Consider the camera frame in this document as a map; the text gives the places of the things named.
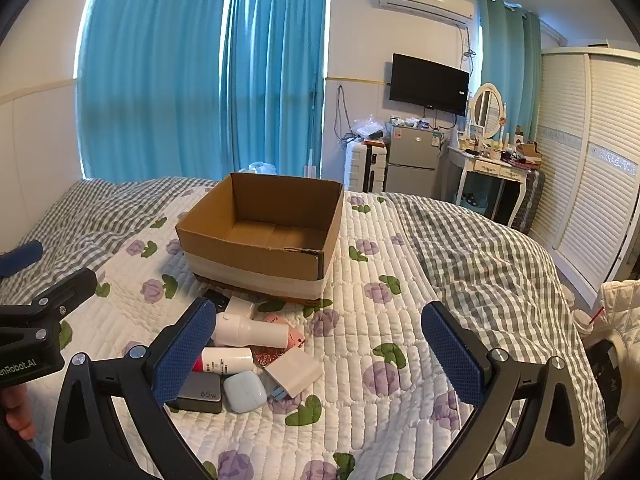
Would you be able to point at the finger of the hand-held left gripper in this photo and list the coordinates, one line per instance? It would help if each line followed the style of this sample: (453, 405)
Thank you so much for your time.
(65, 290)
(20, 256)

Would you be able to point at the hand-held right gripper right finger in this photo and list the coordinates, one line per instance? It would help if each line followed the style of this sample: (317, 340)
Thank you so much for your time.
(451, 357)

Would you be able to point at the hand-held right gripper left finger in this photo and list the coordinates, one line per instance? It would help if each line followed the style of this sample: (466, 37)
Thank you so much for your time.
(184, 357)

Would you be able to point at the grey power adapter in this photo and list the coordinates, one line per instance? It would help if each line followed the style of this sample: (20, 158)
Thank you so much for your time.
(200, 397)

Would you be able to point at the white bottle with red cap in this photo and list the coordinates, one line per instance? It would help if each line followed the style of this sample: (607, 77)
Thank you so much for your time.
(227, 360)

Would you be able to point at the black remote control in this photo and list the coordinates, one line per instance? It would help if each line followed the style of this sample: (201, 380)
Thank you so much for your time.
(218, 298)

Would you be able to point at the light blue earbuds case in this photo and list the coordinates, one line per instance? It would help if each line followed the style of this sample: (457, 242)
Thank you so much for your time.
(245, 392)

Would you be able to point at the white cylindrical device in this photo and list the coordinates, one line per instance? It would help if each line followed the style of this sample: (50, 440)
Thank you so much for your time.
(250, 332)

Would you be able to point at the pink patterned pouch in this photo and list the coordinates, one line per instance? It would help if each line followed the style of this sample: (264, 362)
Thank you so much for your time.
(267, 356)

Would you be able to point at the white charger plug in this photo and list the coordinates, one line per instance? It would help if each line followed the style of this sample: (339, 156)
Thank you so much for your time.
(295, 372)

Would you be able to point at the small pink case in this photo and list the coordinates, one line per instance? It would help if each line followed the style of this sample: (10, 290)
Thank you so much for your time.
(295, 336)

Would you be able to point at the brown cardboard box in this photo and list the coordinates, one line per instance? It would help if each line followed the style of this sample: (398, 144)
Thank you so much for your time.
(265, 260)

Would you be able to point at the person's left hand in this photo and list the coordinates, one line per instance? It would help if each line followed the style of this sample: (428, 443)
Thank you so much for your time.
(17, 412)

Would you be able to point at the grey checked blanket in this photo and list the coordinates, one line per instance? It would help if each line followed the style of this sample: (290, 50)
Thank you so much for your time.
(75, 215)
(490, 270)

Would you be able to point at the black bag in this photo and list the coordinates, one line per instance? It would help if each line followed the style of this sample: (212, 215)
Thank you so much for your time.
(602, 375)

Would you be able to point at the white padded jacket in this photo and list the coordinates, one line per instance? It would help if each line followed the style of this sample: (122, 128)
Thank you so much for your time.
(620, 305)

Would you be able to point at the dark suitcase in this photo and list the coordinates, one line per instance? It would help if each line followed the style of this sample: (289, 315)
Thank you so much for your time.
(530, 195)

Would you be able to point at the white dressing table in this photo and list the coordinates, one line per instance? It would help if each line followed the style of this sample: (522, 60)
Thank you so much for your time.
(492, 167)

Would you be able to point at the silver mini fridge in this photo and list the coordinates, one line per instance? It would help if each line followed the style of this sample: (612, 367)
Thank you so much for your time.
(412, 160)

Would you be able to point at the white plastic bag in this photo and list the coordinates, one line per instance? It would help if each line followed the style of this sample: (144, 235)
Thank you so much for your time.
(260, 167)

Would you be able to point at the white suitcase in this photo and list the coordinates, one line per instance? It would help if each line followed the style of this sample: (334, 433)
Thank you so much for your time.
(360, 165)

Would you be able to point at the small brown box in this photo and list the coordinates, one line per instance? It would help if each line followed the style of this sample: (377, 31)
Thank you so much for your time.
(529, 151)

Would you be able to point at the wide blue curtain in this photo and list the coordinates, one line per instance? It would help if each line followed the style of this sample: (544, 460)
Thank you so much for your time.
(150, 70)

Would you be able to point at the white louvred wardrobe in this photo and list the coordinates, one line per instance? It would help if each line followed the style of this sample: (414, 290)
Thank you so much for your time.
(590, 160)

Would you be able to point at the clear plastic bag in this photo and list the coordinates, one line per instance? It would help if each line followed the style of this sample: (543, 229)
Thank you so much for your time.
(367, 127)

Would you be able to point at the oval vanity mirror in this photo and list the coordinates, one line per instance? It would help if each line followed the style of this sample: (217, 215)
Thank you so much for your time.
(486, 110)

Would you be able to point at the narrow blue curtain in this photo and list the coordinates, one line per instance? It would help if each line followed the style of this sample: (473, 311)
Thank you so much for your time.
(275, 70)

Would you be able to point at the teal curtain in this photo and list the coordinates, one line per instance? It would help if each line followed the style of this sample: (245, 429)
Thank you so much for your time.
(510, 60)

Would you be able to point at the white air conditioner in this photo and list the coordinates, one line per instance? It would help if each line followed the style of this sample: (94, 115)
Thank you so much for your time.
(425, 2)

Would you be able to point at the black wall television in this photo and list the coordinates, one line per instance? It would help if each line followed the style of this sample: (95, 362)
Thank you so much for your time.
(427, 82)

